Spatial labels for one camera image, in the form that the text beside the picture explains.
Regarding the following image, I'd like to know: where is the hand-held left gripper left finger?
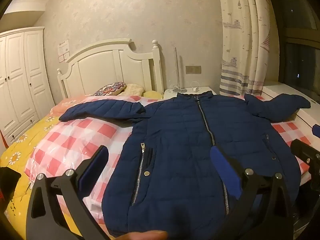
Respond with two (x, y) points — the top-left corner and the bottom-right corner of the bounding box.
(26, 144), (110, 240)

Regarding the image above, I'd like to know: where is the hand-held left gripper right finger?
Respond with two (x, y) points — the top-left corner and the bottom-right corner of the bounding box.
(210, 145), (299, 240)

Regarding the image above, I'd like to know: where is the navy puffer jacket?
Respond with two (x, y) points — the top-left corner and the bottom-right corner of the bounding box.
(59, 91), (312, 239)

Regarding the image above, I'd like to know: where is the person's left hand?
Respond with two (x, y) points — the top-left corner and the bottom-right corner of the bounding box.
(119, 231), (168, 240)

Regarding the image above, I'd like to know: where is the pink checked plastic sheet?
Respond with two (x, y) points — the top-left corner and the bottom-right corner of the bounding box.
(25, 94), (313, 233)

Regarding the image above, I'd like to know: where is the peach floral blanket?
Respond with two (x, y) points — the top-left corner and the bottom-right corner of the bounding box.
(51, 97), (84, 113)

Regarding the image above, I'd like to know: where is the yellow floral quilt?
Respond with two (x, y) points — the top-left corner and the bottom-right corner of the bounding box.
(0, 112), (83, 240)

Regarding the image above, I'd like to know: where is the dark window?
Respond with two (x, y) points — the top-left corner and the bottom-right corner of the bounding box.
(265, 0), (320, 102)

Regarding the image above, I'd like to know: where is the purple patterned pillow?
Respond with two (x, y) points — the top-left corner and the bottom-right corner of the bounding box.
(94, 81), (127, 97)

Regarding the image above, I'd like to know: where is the black object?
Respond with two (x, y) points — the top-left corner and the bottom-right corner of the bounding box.
(0, 166), (22, 207)

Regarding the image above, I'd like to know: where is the cream quilted pillow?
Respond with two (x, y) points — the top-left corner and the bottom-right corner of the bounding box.
(119, 84), (145, 97)

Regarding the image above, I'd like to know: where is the white nightstand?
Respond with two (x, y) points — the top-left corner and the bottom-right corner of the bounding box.
(162, 86), (218, 100)

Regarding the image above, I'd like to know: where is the yellow pillow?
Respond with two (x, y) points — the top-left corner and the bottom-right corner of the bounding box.
(141, 90), (164, 100)

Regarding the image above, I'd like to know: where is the white wooden bed headboard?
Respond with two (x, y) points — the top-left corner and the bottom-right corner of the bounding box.
(57, 39), (164, 99)

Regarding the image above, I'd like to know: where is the white slim lamp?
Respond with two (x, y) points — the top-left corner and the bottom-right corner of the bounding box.
(172, 47), (187, 93)

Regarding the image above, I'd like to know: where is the white wardrobe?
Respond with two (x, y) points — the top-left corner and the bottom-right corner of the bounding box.
(0, 26), (55, 147)

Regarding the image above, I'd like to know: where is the ship print curtain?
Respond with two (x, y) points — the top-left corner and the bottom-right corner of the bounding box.
(216, 0), (273, 97)

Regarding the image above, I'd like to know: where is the white paper notice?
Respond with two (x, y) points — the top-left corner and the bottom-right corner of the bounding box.
(58, 39), (70, 55)

